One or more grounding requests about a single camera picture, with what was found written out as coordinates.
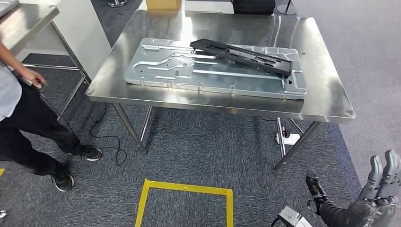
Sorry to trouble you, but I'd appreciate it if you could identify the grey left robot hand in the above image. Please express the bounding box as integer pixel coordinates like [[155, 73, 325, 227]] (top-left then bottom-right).
[[305, 149, 401, 227]]

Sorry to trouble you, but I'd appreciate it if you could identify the person's hand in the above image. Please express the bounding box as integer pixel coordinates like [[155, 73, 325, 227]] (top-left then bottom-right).
[[18, 66, 48, 90]]

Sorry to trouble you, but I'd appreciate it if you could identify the black plastic panel part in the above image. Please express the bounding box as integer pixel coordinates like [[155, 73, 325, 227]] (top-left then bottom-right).
[[190, 38, 294, 78]]

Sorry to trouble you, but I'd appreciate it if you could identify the stainless steel workbench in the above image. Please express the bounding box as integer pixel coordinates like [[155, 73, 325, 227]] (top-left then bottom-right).
[[85, 9, 357, 171]]

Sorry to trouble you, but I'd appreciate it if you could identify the person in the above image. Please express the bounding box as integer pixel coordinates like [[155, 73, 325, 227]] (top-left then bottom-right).
[[0, 42, 104, 192]]

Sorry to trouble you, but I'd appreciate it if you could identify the small stainless steel table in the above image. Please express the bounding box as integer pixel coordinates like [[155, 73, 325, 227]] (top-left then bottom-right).
[[0, 0, 92, 122]]

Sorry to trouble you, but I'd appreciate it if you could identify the white power strip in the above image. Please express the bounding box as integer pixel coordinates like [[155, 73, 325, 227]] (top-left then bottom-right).
[[275, 132, 301, 146]]

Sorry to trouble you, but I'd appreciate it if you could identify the brown cardboard box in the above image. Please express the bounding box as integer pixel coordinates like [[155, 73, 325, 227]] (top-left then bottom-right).
[[145, 0, 183, 12]]

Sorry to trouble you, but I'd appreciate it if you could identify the grey metal fixture plate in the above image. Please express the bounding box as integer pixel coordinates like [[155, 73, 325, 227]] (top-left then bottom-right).
[[123, 37, 309, 101]]

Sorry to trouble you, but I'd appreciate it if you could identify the yellow floor tape outline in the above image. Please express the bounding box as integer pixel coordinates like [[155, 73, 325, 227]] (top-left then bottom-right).
[[134, 178, 235, 227]]

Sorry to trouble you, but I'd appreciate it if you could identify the black pole with round base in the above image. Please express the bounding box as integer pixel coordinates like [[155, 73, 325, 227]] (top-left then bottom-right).
[[276, 0, 297, 16]]

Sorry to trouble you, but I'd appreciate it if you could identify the black carrying case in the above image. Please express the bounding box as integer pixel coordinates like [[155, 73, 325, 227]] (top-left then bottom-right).
[[231, 0, 277, 16]]

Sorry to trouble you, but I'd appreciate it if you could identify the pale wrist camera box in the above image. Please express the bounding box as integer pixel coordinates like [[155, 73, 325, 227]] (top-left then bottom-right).
[[277, 206, 314, 227]]

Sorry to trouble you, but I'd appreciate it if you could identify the black floor cable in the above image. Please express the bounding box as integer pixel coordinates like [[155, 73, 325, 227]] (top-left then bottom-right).
[[88, 103, 128, 167]]

